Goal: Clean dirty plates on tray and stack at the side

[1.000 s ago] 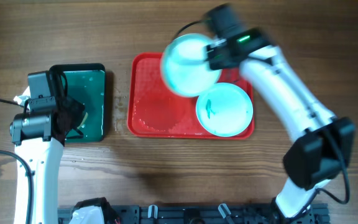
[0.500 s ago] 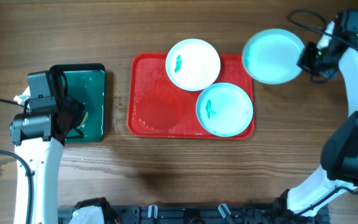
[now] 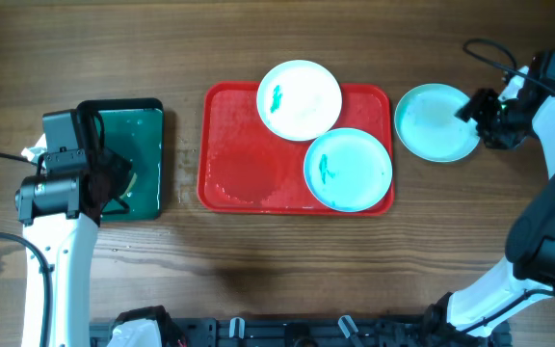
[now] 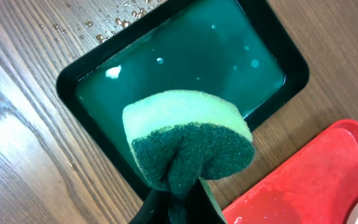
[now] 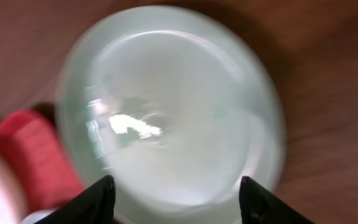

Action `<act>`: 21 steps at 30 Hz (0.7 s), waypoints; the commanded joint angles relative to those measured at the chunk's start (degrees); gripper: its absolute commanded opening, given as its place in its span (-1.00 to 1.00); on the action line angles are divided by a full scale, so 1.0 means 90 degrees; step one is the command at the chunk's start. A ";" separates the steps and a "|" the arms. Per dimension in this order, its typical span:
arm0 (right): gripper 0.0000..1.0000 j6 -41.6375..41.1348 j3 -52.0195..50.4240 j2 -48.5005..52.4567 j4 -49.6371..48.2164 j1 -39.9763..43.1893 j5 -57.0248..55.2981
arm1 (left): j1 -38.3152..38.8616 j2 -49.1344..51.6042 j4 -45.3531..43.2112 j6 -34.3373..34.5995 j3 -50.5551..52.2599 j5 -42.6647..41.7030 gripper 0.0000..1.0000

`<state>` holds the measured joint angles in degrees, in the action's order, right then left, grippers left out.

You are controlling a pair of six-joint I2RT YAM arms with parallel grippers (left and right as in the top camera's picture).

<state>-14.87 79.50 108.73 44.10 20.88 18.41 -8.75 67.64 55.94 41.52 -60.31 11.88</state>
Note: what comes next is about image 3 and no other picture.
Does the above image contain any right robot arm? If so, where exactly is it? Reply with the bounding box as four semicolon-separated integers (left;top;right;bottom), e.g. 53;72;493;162
420;51;555;344

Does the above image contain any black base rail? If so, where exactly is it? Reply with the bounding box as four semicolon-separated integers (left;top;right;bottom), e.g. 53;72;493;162
89;315;513;347

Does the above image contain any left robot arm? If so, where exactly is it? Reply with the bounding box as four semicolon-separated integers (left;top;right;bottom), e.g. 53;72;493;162
21;213;98;347

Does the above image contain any black water basin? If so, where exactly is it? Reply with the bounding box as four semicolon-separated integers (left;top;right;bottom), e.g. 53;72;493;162
77;98;165;223

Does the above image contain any mint plate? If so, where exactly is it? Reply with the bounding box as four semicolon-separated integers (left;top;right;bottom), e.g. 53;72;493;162
303;128;393;213
393;83;480;163

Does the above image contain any green sponge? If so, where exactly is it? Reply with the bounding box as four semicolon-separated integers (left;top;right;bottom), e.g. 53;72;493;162
119;173;138;199

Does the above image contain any white plate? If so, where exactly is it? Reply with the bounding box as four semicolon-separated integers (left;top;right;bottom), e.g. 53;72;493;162
256;60;342;142

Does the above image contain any red plastic tray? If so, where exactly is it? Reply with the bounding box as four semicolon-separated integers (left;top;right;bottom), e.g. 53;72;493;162
197;81;395;217

